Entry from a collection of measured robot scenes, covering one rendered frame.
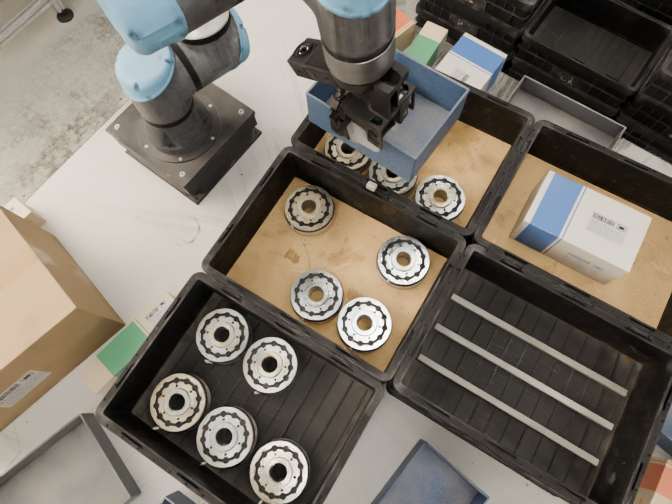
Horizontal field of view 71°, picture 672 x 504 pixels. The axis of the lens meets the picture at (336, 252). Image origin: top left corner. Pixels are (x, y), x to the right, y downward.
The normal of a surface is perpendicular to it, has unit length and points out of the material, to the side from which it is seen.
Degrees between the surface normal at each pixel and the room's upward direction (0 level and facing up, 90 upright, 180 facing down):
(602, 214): 0
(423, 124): 2
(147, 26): 73
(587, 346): 0
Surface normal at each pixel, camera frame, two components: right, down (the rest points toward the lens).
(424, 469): -0.04, -0.31
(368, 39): 0.28, 0.93
